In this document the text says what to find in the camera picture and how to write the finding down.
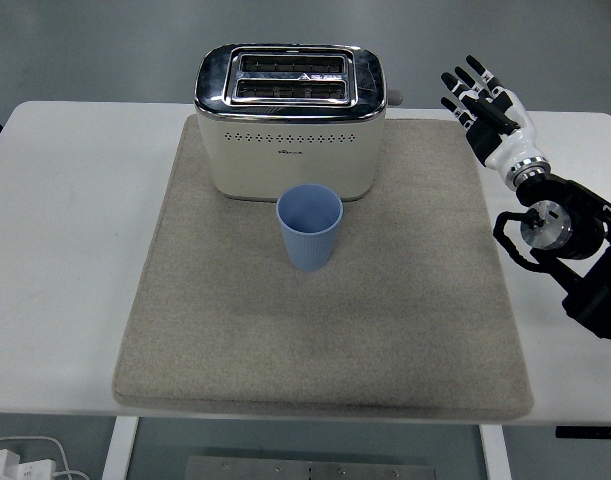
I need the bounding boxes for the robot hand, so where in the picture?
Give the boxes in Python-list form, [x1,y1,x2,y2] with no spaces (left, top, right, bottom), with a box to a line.
[439,54,548,174]

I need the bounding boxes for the black table control panel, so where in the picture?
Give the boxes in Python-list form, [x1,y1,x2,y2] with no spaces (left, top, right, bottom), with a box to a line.
[555,426,611,441]

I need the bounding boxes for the blue ribbed cup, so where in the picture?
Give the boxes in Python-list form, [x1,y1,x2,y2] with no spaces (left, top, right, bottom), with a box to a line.
[276,183,345,273]

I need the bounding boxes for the white cable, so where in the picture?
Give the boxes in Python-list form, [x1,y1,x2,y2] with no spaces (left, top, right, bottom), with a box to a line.
[0,435,89,480]

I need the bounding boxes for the beige felt mat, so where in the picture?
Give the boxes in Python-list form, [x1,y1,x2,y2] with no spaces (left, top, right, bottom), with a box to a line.
[112,116,535,420]

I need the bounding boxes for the cream chrome toaster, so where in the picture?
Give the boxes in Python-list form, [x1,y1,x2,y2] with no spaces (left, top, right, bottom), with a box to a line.
[193,43,404,204]

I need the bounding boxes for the white power strip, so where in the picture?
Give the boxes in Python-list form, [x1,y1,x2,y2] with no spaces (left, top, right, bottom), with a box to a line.
[0,448,57,480]

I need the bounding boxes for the white table leg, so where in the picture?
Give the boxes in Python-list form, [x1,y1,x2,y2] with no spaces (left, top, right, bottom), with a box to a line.
[478,424,514,480]
[100,415,141,480]

